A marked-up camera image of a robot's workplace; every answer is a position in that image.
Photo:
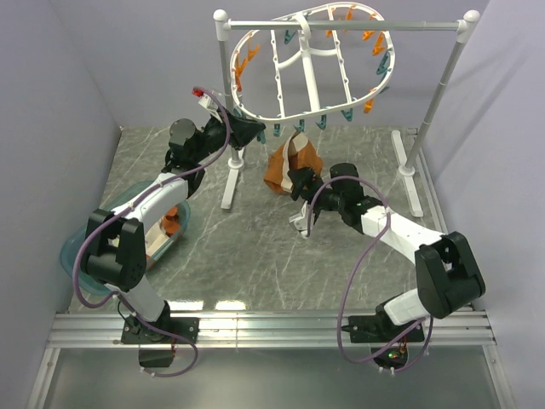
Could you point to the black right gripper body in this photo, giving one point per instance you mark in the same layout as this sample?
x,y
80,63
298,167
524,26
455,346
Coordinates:
x,y
324,198

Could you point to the teal front clothes peg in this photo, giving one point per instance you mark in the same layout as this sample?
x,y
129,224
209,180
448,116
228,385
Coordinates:
x,y
301,126

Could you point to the teal clothes peg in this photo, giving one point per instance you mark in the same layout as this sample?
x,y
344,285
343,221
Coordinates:
x,y
261,137
301,126

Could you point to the pale yellow cloth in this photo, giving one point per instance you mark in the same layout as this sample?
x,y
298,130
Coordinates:
x,y
155,238

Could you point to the teal plastic basket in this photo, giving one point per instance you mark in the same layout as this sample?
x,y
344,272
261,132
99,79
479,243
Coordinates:
x,y
70,248

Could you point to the orange underwear beige waistband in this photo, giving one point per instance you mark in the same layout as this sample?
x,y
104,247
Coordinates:
x,y
294,154

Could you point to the white drying rack stand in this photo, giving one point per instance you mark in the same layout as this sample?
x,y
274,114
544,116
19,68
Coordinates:
x,y
314,32

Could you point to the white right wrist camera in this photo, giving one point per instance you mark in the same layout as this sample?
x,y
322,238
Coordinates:
x,y
304,220

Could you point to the orange front clothes peg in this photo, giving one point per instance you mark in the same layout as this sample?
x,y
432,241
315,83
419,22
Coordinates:
x,y
368,106

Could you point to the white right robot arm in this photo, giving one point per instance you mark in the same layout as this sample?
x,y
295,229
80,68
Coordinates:
x,y
447,274

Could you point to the orange cloth in basket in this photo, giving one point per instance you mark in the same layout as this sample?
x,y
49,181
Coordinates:
x,y
172,222

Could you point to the aluminium mounting rail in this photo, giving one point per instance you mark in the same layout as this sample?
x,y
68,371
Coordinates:
x,y
244,329

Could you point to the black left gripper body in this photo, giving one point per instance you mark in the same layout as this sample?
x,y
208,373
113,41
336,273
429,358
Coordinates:
x,y
213,140

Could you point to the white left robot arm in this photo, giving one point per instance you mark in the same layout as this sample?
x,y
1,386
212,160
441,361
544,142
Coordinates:
x,y
114,250

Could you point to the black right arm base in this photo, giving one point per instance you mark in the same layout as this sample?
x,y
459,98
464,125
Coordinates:
x,y
378,329

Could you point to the white oval clip hanger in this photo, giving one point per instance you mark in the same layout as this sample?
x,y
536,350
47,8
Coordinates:
x,y
327,73

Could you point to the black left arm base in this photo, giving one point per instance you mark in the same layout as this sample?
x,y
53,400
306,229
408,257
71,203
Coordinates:
x,y
164,331

